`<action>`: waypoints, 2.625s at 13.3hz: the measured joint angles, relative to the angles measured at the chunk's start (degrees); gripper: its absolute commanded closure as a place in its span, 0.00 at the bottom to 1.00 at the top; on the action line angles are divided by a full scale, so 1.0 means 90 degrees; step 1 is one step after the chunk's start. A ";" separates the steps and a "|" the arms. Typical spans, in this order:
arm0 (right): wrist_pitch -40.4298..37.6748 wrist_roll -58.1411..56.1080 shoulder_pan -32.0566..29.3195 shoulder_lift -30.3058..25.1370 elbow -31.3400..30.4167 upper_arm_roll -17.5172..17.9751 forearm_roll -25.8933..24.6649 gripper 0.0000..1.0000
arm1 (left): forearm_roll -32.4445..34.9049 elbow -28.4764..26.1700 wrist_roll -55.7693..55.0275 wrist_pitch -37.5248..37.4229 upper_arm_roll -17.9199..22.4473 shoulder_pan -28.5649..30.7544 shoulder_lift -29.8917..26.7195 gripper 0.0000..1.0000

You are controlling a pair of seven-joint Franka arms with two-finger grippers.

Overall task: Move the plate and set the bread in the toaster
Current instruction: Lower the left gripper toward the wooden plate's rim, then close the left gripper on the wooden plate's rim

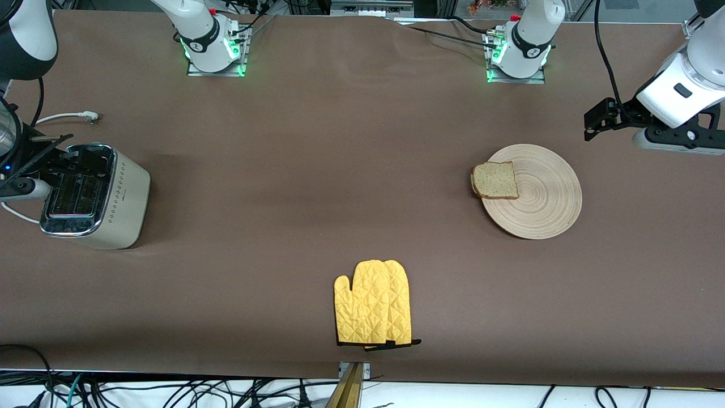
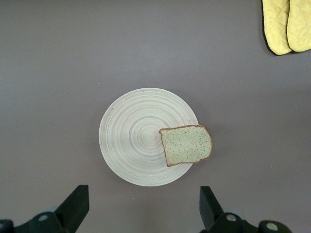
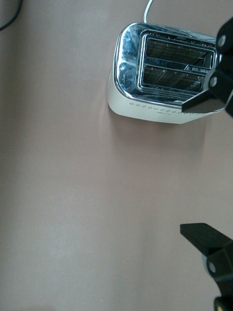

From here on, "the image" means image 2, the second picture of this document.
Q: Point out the yellow quilted oven mitt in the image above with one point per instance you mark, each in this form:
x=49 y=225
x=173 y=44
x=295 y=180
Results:
x=300 y=26
x=275 y=29

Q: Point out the brown-crusted bread slice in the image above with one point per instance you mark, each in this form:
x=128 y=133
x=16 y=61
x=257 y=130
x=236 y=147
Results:
x=187 y=145

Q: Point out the brown table cover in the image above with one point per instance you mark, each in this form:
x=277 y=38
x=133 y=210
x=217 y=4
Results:
x=73 y=72

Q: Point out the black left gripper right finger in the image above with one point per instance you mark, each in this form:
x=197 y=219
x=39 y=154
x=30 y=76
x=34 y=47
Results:
x=210 y=208

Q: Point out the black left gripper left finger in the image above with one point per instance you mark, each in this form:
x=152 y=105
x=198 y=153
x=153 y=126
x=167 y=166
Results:
x=70 y=211

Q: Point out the round wooden plate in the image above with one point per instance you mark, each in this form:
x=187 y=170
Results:
x=131 y=138

